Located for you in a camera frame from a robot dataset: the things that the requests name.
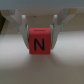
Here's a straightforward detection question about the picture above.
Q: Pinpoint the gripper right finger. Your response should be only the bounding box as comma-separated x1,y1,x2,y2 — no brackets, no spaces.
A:
49,8,79,48

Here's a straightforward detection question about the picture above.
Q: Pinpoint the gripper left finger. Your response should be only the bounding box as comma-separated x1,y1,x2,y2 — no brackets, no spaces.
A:
1,9,31,49

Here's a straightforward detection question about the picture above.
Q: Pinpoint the pink block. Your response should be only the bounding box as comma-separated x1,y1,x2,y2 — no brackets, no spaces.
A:
27,27,53,56

